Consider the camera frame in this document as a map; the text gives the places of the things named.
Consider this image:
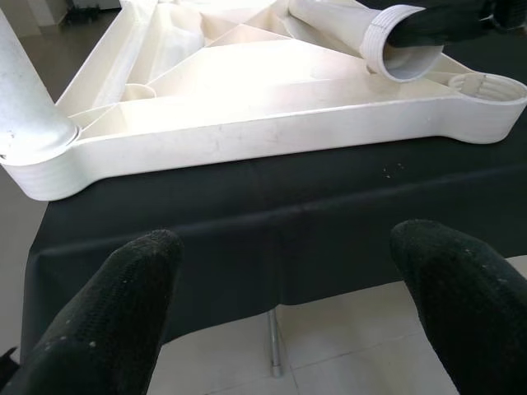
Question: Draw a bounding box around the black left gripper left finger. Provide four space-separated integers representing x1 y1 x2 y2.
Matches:
0 229 185 395

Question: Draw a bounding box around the black tablecloth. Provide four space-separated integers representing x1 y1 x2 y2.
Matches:
20 0 527 363

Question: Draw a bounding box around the metal folding table frame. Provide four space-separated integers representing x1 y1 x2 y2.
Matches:
267 306 286 378

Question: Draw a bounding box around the white plastic table leg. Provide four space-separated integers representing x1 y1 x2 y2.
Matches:
0 7 79 160
283 0 445 83

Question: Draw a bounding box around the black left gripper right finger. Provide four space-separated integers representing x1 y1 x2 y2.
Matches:
389 219 527 395

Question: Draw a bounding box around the white plastic children table top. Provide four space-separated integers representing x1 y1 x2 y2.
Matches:
0 0 527 202

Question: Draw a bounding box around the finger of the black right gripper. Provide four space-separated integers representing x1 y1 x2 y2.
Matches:
389 0 495 49

